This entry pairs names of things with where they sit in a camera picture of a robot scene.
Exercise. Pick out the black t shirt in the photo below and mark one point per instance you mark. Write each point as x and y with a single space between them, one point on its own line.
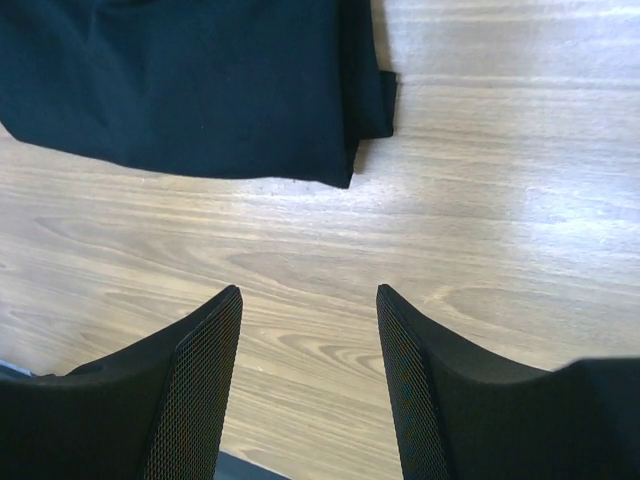
212 89

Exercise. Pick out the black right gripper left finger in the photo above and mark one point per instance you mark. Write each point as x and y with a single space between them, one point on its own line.
152 410

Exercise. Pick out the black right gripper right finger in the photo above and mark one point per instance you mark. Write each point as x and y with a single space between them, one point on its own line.
463 412

